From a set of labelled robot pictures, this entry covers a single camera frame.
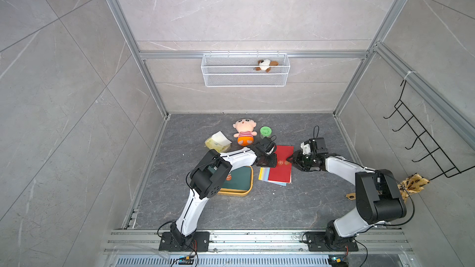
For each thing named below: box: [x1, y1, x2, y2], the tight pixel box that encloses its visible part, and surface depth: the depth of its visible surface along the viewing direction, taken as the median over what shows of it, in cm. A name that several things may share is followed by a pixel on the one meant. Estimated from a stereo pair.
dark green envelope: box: [220, 166, 252, 191], surface depth 89 cm
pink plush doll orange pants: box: [232, 118, 258, 147], surface depth 106 cm
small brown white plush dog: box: [255, 59, 279, 73], surface depth 90 cm
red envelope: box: [267, 145, 294, 183], surface depth 95 cm
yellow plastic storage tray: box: [217, 165, 254, 197], surface depth 89 cm
